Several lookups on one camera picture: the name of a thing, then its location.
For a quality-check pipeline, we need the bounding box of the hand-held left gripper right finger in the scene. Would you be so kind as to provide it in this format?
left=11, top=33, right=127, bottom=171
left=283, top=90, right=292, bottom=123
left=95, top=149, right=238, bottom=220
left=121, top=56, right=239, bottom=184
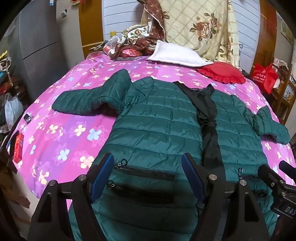
left=181, top=153, right=271, bottom=241

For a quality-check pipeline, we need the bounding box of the brown floral blanket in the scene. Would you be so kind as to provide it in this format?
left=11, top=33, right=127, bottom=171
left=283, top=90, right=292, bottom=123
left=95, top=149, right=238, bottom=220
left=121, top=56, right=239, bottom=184
left=116, top=0, right=170, bottom=58

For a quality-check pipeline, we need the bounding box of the red box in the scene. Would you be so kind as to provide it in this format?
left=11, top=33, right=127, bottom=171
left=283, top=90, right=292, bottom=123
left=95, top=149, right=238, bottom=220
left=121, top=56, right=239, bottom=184
left=12, top=133, right=25, bottom=164

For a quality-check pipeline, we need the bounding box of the white plastic bag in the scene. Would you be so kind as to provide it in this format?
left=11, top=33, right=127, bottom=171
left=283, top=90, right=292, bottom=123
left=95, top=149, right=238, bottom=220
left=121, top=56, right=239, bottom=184
left=4, top=93, right=24, bottom=129

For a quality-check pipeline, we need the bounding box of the wooden shelf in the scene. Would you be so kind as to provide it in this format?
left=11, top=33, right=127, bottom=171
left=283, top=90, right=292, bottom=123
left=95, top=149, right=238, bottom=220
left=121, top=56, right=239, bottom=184
left=269, top=62, right=296, bottom=126

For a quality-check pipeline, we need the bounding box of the red shopping bag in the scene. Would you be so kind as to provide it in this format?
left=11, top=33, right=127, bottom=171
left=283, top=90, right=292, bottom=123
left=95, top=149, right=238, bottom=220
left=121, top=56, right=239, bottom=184
left=251, top=63, right=278, bottom=95

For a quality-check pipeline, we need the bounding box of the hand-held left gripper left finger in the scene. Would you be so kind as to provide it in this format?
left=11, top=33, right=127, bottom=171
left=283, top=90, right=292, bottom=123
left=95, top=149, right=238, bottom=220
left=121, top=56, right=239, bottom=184
left=27, top=153, right=115, bottom=241

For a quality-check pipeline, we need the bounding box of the beige floral quilt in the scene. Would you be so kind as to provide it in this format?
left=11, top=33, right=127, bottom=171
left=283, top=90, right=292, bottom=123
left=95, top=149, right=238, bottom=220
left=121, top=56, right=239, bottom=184
left=141, top=0, right=242, bottom=69

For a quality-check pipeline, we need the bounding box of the red ruffled cushion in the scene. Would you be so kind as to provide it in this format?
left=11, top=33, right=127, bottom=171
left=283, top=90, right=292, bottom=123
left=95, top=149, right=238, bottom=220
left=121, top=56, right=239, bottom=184
left=196, top=62, right=246, bottom=84

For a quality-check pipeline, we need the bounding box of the red shiny bag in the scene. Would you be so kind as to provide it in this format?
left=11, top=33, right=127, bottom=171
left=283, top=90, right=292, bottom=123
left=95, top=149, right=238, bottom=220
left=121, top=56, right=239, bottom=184
left=118, top=46, right=141, bottom=58

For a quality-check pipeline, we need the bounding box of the grey wardrobe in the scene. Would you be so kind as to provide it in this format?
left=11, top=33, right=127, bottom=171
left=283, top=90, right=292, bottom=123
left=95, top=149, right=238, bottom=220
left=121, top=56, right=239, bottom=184
left=7, top=0, right=85, bottom=93

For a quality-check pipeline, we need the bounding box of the white pillow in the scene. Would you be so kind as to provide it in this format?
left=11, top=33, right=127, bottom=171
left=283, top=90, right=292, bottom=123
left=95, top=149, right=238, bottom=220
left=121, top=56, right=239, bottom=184
left=147, top=40, right=214, bottom=67

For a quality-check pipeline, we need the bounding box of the pink floral bedsheet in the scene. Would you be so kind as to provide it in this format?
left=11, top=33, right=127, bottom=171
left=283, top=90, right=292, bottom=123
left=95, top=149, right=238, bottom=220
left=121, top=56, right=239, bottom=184
left=8, top=54, right=296, bottom=209

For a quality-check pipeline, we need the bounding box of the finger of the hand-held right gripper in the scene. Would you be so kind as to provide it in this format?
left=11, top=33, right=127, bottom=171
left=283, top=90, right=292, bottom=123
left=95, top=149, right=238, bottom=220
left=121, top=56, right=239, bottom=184
left=258, top=164, right=287, bottom=186
left=279, top=160, right=296, bottom=177

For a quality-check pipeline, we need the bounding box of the framed wall picture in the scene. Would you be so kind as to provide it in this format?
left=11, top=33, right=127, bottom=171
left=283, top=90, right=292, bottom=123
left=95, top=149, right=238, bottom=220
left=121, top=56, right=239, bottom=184
left=280, top=20, right=295, bottom=43

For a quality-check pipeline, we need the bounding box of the green puffer jacket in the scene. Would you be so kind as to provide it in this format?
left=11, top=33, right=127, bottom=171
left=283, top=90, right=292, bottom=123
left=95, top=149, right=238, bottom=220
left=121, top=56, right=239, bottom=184
left=52, top=69, right=291, bottom=241

